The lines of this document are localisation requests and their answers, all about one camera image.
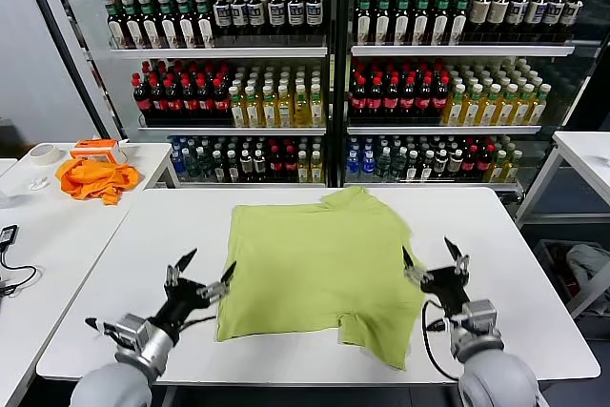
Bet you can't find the light green T-shirt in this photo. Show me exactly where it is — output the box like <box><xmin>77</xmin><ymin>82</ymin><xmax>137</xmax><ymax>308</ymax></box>
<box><xmin>213</xmin><ymin>186</ymin><xmax>427</xmax><ymax>372</ymax></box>

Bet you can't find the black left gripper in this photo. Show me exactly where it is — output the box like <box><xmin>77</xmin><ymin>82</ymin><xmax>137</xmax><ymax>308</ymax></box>
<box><xmin>148</xmin><ymin>248</ymin><xmax>238</xmax><ymax>333</ymax></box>

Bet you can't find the slanted black frame pole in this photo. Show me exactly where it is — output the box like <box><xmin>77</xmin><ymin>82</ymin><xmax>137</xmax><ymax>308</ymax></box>
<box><xmin>12</xmin><ymin>0</ymin><xmax>126</xmax><ymax>142</ymax></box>

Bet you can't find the beige masking tape roll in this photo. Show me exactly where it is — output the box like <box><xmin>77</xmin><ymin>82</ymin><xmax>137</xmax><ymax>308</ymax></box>
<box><xmin>29</xmin><ymin>142</ymin><xmax>63</xmax><ymax>168</ymax></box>

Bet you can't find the white shelf board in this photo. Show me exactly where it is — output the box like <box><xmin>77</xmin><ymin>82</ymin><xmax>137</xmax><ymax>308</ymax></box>
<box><xmin>109</xmin><ymin>46</ymin><xmax>330</xmax><ymax>62</ymax></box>
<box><xmin>350</xmin><ymin>44</ymin><xmax>577</xmax><ymax>58</ymax></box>
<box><xmin>137</xmin><ymin>126</ymin><xmax>328</xmax><ymax>137</ymax></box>
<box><xmin>347</xmin><ymin>124</ymin><xmax>543</xmax><ymax>136</ymax></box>

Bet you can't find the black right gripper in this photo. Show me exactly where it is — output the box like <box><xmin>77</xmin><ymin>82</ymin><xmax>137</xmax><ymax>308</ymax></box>
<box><xmin>401</xmin><ymin>235</ymin><xmax>473</xmax><ymax>316</ymax></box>

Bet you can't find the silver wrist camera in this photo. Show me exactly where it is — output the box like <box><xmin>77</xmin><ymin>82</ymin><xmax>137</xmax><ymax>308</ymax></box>
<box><xmin>103</xmin><ymin>313</ymin><xmax>150</xmax><ymax>354</ymax></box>
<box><xmin>450</xmin><ymin>298</ymin><xmax>499</xmax><ymax>337</ymax></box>

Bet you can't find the white side table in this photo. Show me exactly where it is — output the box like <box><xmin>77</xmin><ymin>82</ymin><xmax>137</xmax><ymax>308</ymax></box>
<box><xmin>515</xmin><ymin>130</ymin><xmax>610</xmax><ymax>318</ymax></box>
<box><xmin>0</xmin><ymin>201</ymin><xmax>133</xmax><ymax>407</ymax></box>
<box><xmin>0</xmin><ymin>141</ymin><xmax>181</xmax><ymax>211</ymax></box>

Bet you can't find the dark bottle blue label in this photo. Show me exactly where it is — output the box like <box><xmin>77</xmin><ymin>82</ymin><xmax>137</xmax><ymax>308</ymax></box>
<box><xmin>248</xmin><ymin>0</ymin><xmax>267</xmax><ymax>39</ymax></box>
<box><xmin>506</xmin><ymin>0</ymin><xmax>529</xmax><ymax>39</ymax></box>
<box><xmin>213</xmin><ymin>0</ymin><xmax>232</xmax><ymax>39</ymax></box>
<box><xmin>230</xmin><ymin>0</ymin><xmax>249</xmax><ymax>39</ymax></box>
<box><xmin>543</xmin><ymin>0</ymin><xmax>567</xmax><ymax>39</ymax></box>
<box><xmin>304</xmin><ymin>0</ymin><xmax>323</xmax><ymax>39</ymax></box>
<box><xmin>525</xmin><ymin>0</ymin><xmax>549</xmax><ymax>39</ymax></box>
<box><xmin>267</xmin><ymin>0</ymin><xmax>286</xmax><ymax>39</ymax></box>
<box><xmin>559</xmin><ymin>0</ymin><xmax>585</xmax><ymax>39</ymax></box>
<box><xmin>286</xmin><ymin>0</ymin><xmax>305</xmax><ymax>39</ymax></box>

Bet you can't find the crumpled orange cloth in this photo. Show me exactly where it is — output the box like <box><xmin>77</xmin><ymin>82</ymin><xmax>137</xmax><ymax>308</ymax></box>
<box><xmin>55</xmin><ymin>157</ymin><xmax>143</xmax><ymax>207</ymax></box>

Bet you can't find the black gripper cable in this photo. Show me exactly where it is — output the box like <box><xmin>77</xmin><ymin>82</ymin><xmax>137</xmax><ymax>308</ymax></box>
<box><xmin>420</xmin><ymin>299</ymin><xmax>466</xmax><ymax>384</ymax></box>
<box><xmin>178</xmin><ymin>313</ymin><xmax>218</xmax><ymax>333</ymax></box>

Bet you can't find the orange and white box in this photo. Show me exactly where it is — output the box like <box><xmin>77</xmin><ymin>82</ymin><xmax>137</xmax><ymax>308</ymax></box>
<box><xmin>70</xmin><ymin>138</ymin><xmax>130</xmax><ymax>165</ymax></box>

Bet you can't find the dark bottle beige label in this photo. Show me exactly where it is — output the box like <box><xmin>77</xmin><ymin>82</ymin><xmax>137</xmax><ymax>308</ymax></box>
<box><xmin>434</xmin><ymin>148</ymin><xmax>449</xmax><ymax>182</ymax></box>
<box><xmin>239</xmin><ymin>148</ymin><xmax>254</xmax><ymax>183</ymax></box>
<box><xmin>469</xmin><ymin>0</ymin><xmax>493</xmax><ymax>39</ymax></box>
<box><xmin>488</xmin><ymin>0</ymin><xmax>511</xmax><ymax>39</ymax></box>
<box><xmin>449</xmin><ymin>148</ymin><xmax>464</xmax><ymax>182</ymax></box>
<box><xmin>253</xmin><ymin>148</ymin><xmax>268</xmax><ymax>183</ymax></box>

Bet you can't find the grey crumpled cloth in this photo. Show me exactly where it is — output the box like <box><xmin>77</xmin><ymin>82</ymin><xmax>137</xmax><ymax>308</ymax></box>
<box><xmin>565</xmin><ymin>243</ymin><xmax>610</xmax><ymax>287</ymax></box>

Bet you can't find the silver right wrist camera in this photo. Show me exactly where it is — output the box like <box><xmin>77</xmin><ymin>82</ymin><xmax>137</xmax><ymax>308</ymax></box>
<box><xmin>450</xmin><ymin>298</ymin><xmax>499</xmax><ymax>337</ymax></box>

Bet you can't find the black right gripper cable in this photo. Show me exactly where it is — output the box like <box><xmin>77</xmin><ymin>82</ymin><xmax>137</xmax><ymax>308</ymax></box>
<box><xmin>420</xmin><ymin>299</ymin><xmax>466</xmax><ymax>384</ymax></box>

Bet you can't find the grey plastic crate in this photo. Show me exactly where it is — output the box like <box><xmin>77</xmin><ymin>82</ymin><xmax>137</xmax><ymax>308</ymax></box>
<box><xmin>532</xmin><ymin>237</ymin><xmax>610</xmax><ymax>318</ymax></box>

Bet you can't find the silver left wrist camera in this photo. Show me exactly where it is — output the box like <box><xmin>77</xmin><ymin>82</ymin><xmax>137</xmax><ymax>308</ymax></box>
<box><xmin>103</xmin><ymin>313</ymin><xmax>150</xmax><ymax>354</ymax></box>

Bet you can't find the thin black device cable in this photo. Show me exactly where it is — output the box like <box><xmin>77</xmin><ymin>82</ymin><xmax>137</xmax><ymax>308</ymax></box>
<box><xmin>0</xmin><ymin>242</ymin><xmax>39</xmax><ymax>296</ymax></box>

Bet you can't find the small black device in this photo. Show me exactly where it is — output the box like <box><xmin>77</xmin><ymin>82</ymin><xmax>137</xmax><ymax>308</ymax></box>
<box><xmin>0</xmin><ymin>224</ymin><xmax>20</xmax><ymax>249</ymax></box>

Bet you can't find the black shelf post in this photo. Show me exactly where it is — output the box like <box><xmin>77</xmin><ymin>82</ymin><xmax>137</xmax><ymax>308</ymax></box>
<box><xmin>327</xmin><ymin>0</ymin><xmax>353</xmax><ymax>188</ymax></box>

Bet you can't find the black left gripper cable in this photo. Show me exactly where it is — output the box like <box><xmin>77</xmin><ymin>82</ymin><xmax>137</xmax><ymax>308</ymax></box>
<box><xmin>178</xmin><ymin>313</ymin><xmax>218</xmax><ymax>333</ymax></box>

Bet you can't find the green-cap dark bottle white label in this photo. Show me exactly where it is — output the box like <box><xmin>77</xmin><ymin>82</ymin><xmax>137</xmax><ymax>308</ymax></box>
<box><xmin>414</xmin><ymin>0</ymin><xmax>433</xmax><ymax>46</ymax></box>
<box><xmin>174</xmin><ymin>0</ymin><xmax>195</xmax><ymax>50</ymax></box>
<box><xmin>356</xmin><ymin>0</ymin><xmax>375</xmax><ymax>46</ymax></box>
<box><xmin>395</xmin><ymin>0</ymin><xmax>413</xmax><ymax>46</ymax></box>
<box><xmin>451</xmin><ymin>0</ymin><xmax>471</xmax><ymax>46</ymax></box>
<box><xmin>156</xmin><ymin>0</ymin><xmax>176</xmax><ymax>50</ymax></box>
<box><xmin>375</xmin><ymin>0</ymin><xmax>394</xmax><ymax>46</ymax></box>
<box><xmin>137</xmin><ymin>0</ymin><xmax>158</xmax><ymax>50</ymax></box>
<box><xmin>434</xmin><ymin>0</ymin><xmax>453</xmax><ymax>46</ymax></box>
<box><xmin>105</xmin><ymin>0</ymin><xmax>124</xmax><ymax>50</ymax></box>
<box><xmin>121</xmin><ymin>0</ymin><xmax>141</xmax><ymax>50</ymax></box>
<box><xmin>193</xmin><ymin>0</ymin><xmax>215</xmax><ymax>50</ymax></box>

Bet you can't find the red-cap cola bottle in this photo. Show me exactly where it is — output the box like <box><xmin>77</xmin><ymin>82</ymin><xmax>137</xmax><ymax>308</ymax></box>
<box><xmin>350</xmin><ymin>75</ymin><xmax>368</xmax><ymax>123</ymax></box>
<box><xmin>367</xmin><ymin>75</ymin><xmax>384</xmax><ymax>123</ymax></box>
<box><xmin>270</xmin><ymin>144</ymin><xmax>286</xmax><ymax>183</ymax></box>
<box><xmin>432</xmin><ymin>75</ymin><xmax>451</xmax><ymax>123</ymax></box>
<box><xmin>478</xmin><ymin>144</ymin><xmax>495</xmax><ymax>182</ymax></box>
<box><xmin>284</xmin><ymin>144</ymin><xmax>299</xmax><ymax>183</ymax></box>
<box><xmin>383</xmin><ymin>75</ymin><xmax>400</xmax><ymax>123</ymax></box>
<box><xmin>182</xmin><ymin>75</ymin><xmax>199</xmax><ymax>123</ymax></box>
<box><xmin>198</xmin><ymin>76</ymin><xmax>215</xmax><ymax>123</ymax></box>
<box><xmin>213</xmin><ymin>76</ymin><xmax>232</xmax><ymax>123</ymax></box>
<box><xmin>416</xmin><ymin>75</ymin><xmax>434</xmax><ymax>123</ymax></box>
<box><xmin>165</xmin><ymin>74</ymin><xmax>183</xmax><ymax>123</ymax></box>
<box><xmin>149</xmin><ymin>73</ymin><xmax>167</xmax><ymax>123</ymax></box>
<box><xmin>464</xmin><ymin>144</ymin><xmax>479</xmax><ymax>182</ymax></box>
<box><xmin>132</xmin><ymin>72</ymin><xmax>151</xmax><ymax>123</ymax></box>
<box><xmin>399</xmin><ymin>75</ymin><xmax>417</xmax><ymax>123</ymax></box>

